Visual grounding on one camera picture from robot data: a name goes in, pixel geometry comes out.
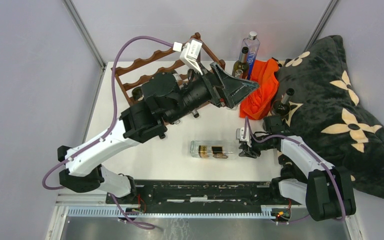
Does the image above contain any dark green wine bottle labelled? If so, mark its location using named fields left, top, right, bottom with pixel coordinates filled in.
left=131, top=86, right=144, bottom=101

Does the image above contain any blue square glass bottle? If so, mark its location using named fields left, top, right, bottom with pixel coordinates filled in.
left=241, top=31, right=261, bottom=80

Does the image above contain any dark wine bottle brown label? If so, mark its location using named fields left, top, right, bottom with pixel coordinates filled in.
left=270, top=88, right=295, bottom=118

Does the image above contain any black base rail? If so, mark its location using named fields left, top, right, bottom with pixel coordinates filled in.
left=117, top=179, right=295, bottom=217

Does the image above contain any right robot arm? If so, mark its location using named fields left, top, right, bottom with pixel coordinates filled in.
left=235, top=115, right=357, bottom=222

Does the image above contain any brown wooden wine rack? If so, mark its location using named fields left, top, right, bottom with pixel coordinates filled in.
left=110, top=32, right=227, bottom=127

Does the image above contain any orange cloth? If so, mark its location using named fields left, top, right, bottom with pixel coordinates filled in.
left=239, top=58, right=279, bottom=120

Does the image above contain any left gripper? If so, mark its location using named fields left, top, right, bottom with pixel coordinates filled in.
left=166, top=61, right=259, bottom=124

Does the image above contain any small clear glass bottle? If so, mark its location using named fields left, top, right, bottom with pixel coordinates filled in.
left=228, top=69, right=243, bottom=111

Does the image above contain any clear square bottle black cap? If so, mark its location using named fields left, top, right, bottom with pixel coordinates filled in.
left=189, top=140, right=240, bottom=160

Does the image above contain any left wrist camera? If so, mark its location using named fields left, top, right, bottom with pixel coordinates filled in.
left=179, top=38, right=203, bottom=76

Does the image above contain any dark wine bottle silver neck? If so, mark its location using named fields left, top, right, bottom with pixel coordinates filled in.
left=231, top=46, right=250, bottom=79

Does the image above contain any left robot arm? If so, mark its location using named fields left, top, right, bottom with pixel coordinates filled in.
left=57, top=62, right=259, bottom=204

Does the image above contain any black floral blanket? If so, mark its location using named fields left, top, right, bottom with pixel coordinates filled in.
left=274, top=35, right=384, bottom=199

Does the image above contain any aluminium corner post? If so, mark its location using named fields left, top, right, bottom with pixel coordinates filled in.
left=304, top=0, right=340, bottom=51
left=62, top=0, right=107, bottom=70

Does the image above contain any left aluminium corner post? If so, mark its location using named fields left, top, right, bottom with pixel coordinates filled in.
left=62, top=0, right=107, bottom=70

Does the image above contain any right aluminium corner post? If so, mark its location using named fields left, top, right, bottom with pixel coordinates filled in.
left=304, top=0, right=340, bottom=51

